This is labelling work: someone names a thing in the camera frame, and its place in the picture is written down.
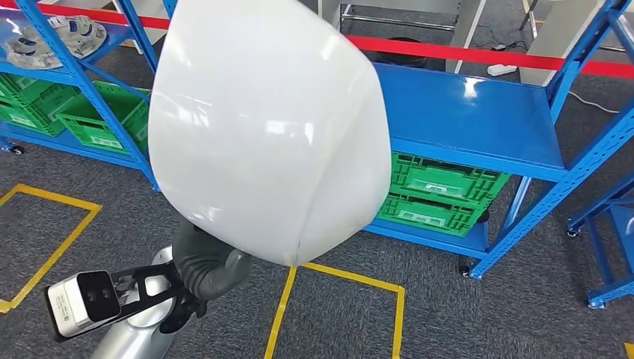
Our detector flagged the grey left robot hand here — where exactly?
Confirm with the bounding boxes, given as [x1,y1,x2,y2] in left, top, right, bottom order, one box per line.
[170,218,253,301]

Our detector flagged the white curved plastic panel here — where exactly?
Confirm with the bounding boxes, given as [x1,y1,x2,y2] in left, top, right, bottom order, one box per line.
[147,0,393,268]

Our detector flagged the blue metal shelf rack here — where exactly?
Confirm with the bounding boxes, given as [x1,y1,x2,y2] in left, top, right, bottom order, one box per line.
[0,0,162,193]
[567,171,634,309]
[363,0,634,281]

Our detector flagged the green folded plastic crate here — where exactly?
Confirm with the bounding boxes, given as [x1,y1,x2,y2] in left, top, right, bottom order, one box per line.
[388,150,511,208]
[375,191,491,238]

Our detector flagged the red barrier belt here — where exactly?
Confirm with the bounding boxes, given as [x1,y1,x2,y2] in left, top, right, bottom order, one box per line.
[0,0,172,31]
[346,34,634,80]

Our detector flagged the grey wheel hubcap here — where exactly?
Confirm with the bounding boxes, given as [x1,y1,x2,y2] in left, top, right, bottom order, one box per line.
[46,14,108,59]
[0,31,63,70]

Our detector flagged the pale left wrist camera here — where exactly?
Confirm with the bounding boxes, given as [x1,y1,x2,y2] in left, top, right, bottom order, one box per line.
[44,263,184,343]

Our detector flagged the black adapter cable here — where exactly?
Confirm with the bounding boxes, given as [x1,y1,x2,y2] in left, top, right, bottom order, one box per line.
[475,39,529,53]

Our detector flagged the white floor cable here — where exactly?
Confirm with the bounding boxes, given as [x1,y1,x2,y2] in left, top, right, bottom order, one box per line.
[567,90,620,115]

